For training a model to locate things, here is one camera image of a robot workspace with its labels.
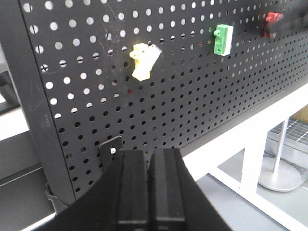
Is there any silver sign stand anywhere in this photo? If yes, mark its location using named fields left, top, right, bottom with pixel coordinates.
left=258, top=119, right=302, bottom=192

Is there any black open tray box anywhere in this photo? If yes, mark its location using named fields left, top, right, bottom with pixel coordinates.
left=0, top=72, right=55, bottom=231

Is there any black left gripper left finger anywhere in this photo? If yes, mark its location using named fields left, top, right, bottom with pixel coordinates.
left=37, top=150, right=149, bottom=231

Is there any black perforated pegboard panel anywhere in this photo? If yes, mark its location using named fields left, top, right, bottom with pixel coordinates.
left=0, top=0, right=308, bottom=205

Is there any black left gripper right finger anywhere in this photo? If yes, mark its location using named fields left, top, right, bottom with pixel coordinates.
left=149, top=149, right=231, bottom=231

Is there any green switch on pegboard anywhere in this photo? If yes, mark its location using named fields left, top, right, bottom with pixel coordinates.
left=213, top=24, right=234, bottom=56

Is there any black left pegboard clamp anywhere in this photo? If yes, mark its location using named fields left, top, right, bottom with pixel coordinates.
left=99, top=135, right=123, bottom=172

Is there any red switch on pegboard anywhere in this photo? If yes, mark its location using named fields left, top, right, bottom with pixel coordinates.
left=263, top=12, right=283, bottom=38

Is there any white standing desk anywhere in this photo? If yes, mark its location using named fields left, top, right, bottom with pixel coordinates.
left=0, top=81, right=308, bottom=231

